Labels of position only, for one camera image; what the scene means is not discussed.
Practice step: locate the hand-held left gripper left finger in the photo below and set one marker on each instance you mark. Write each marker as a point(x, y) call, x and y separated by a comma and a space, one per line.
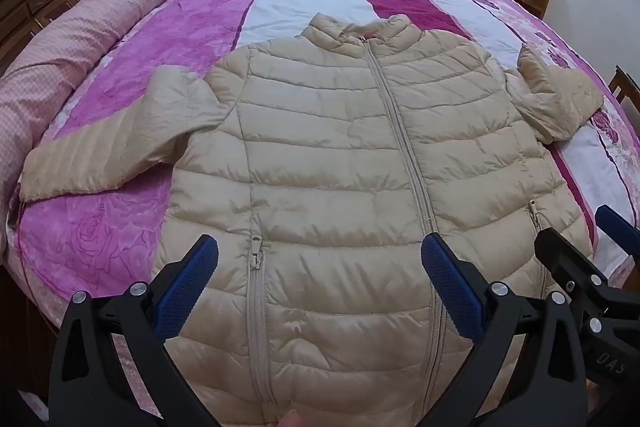
point(187, 279)

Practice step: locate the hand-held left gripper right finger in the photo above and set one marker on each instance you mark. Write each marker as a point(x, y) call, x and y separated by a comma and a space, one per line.
point(450, 287)

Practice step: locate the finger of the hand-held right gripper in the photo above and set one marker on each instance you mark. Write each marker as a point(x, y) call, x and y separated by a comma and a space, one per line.
point(565, 252)
point(617, 221)

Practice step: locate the beige puffer jacket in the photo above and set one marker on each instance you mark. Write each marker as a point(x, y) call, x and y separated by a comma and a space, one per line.
point(330, 187)

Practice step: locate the wooden chair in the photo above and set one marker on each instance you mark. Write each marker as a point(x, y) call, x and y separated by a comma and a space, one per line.
point(627, 87)

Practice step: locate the pink striped floral blanket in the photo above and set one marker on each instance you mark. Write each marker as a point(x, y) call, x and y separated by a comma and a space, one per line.
point(190, 32)

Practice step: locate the pink checked rolled quilt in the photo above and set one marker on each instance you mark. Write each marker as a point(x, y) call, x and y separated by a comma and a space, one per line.
point(75, 37)

